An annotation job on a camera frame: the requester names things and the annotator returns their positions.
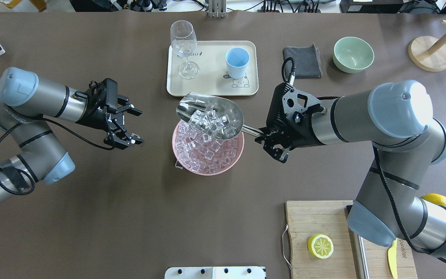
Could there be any yellow lemon upper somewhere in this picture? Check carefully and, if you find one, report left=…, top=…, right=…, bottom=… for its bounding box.
left=421, top=193, right=446, bottom=207

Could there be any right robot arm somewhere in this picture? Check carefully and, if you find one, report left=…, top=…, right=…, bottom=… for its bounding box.
left=256, top=80, right=446, bottom=263

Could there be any clear ice cubes pile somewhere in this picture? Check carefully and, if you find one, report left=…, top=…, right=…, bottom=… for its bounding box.
left=172, top=110, right=244, bottom=176

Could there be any stray ice cube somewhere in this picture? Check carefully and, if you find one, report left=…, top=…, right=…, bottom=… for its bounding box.
left=175, top=161, right=184, bottom=169

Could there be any green bowl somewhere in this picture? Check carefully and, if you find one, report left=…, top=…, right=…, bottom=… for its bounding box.
left=333, top=36, right=375, bottom=74

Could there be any clear wine glass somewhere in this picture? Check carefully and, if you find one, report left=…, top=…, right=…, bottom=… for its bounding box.
left=170, top=21, right=199, bottom=79

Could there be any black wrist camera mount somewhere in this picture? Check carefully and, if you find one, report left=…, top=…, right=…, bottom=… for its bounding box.
left=266, top=82, right=325, bottom=129

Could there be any pink bowl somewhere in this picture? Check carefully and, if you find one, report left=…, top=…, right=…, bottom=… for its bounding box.
left=172, top=121, right=244, bottom=176

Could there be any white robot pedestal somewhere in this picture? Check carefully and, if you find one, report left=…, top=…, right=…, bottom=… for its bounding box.
left=164, top=265, right=267, bottom=279

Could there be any wooden cup tree stand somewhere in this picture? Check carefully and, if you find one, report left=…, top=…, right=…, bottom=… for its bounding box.
left=407, top=19, right=446, bottom=72

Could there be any light blue cup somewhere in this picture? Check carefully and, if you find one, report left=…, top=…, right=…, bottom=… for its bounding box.
left=225, top=48, right=250, bottom=79

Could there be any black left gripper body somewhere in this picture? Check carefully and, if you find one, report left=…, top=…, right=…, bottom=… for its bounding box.
left=75, top=78, right=118, bottom=130

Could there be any steel ice scoop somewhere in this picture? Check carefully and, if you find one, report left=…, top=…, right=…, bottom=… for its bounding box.
left=176, top=93, right=260, bottom=141

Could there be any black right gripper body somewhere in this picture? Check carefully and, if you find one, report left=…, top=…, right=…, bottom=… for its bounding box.
left=266, top=116, right=324, bottom=150

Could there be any steel muddler black tip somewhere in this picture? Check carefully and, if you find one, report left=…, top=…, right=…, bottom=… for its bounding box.
left=345, top=205, right=370, bottom=279

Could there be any yellow plastic knife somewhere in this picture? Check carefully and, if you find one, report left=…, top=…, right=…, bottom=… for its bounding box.
left=386, top=238, right=398, bottom=279

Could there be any cream serving tray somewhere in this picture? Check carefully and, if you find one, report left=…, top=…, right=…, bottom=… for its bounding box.
left=166, top=41, right=259, bottom=97

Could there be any half lemon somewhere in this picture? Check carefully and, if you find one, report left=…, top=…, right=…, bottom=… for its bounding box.
left=307, top=234, right=334, bottom=259

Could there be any grey folded cloth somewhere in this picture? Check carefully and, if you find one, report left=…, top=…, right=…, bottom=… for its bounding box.
left=283, top=44, right=322, bottom=78

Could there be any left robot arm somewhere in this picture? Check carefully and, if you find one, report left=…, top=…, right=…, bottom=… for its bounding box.
left=0, top=67, right=143, bottom=203

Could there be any bamboo cutting board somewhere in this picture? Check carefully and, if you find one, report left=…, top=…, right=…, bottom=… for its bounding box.
left=286, top=201, right=418, bottom=279

